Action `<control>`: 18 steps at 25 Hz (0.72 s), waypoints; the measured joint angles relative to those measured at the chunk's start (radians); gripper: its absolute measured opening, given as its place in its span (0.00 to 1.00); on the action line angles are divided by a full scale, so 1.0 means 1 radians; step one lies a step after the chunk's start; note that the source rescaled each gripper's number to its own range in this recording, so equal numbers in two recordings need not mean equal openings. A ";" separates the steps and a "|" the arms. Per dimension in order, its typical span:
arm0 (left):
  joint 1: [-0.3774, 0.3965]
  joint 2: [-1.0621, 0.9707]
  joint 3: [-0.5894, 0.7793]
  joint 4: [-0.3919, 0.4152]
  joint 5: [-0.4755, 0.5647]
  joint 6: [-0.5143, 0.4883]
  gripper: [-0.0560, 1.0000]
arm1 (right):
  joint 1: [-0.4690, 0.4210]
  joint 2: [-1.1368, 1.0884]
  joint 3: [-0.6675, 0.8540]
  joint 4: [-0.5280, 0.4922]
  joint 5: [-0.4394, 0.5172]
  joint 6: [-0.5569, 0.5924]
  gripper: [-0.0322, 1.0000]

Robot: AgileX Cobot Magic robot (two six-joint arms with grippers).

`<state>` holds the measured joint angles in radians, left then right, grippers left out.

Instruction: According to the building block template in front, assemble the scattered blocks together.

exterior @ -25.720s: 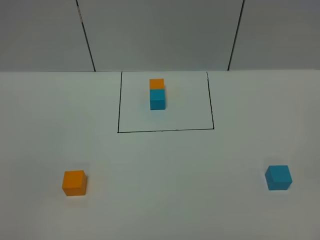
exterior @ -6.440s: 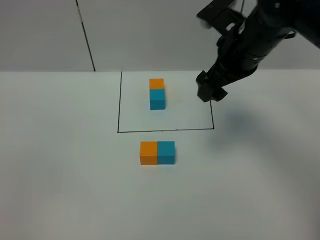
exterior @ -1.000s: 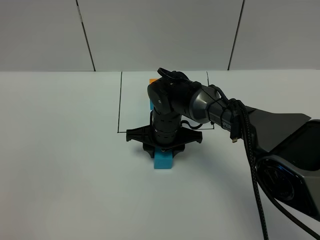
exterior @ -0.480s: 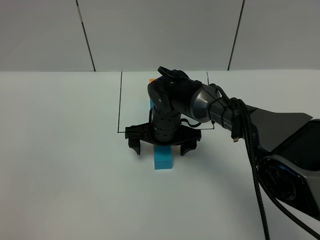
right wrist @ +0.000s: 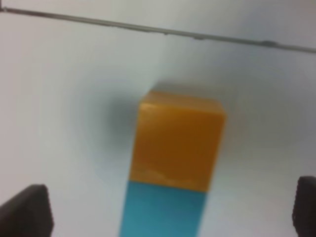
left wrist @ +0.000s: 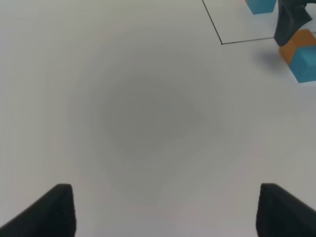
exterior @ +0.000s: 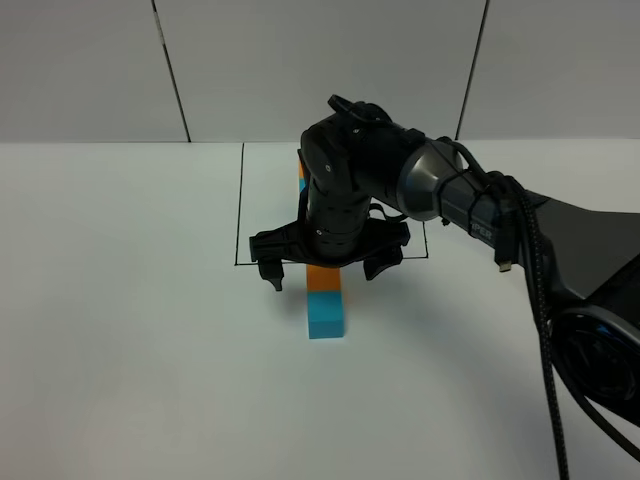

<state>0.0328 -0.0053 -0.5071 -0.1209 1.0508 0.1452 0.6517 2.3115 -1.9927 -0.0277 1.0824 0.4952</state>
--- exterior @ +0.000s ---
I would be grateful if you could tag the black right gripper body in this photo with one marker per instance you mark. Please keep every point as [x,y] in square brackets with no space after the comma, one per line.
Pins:
[331,230]

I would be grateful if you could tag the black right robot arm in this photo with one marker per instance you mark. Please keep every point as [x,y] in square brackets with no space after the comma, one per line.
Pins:
[366,177]

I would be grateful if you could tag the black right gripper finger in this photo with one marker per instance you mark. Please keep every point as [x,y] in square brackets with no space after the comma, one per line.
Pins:
[375,264]
[273,272]

